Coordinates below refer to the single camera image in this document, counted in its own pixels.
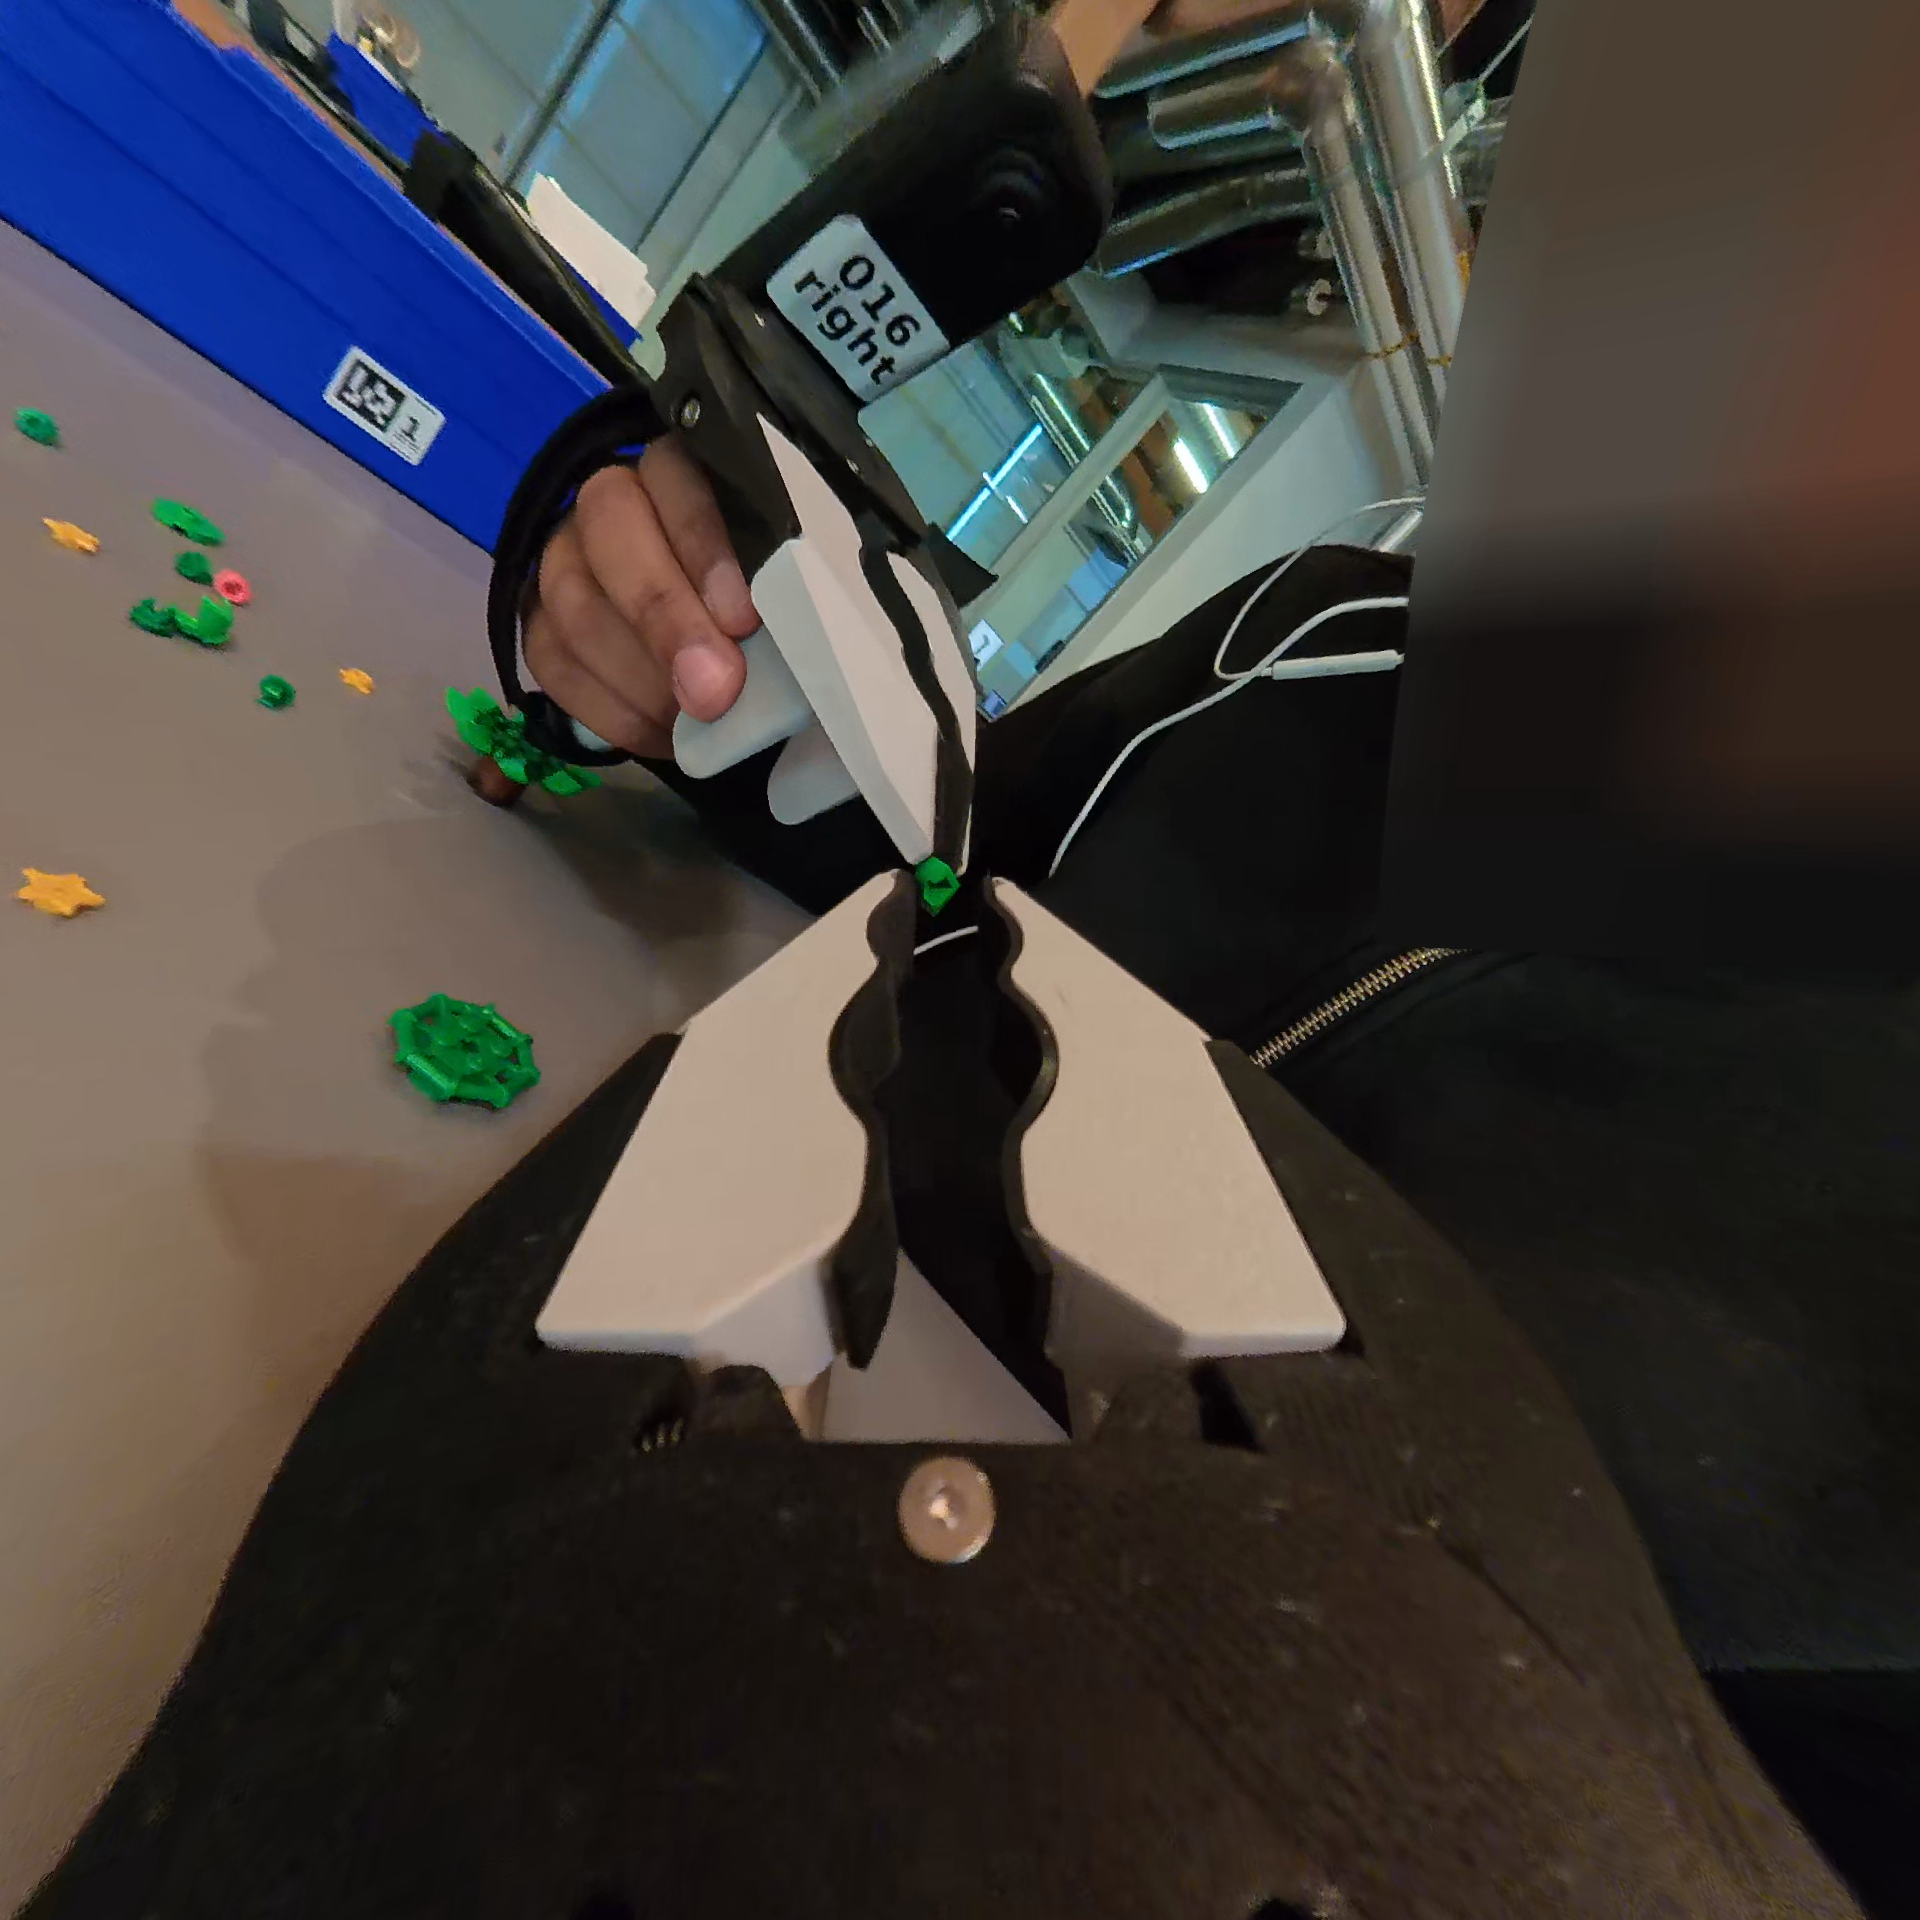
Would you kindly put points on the person's right hand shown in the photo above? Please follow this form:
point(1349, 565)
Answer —
point(630, 599)

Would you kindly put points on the large green leaf wheel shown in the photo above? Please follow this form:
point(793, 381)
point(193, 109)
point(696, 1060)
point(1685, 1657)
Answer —
point(516, 741)

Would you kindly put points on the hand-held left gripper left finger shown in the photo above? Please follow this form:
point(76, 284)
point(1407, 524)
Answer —
point(724, 1182)

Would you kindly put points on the silver ventilation ducts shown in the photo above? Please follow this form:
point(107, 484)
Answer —
point(1349, 154)

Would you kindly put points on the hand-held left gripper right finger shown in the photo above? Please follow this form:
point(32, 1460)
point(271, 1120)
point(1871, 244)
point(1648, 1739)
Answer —
point(1172, 1182)

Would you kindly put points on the white box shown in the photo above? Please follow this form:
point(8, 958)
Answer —
point(589, 249)

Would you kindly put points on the green toy web disc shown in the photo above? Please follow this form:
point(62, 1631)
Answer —
point(468, 1050)

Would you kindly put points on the blue storage bin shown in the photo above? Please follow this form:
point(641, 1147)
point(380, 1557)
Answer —
point(224, 225)

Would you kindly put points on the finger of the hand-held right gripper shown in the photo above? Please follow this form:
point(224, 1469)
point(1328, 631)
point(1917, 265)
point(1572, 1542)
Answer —
point(960, 706)
point(842, 659)

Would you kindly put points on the small green toy piece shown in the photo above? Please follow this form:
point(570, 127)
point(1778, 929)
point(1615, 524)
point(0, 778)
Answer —
point(936, 885)

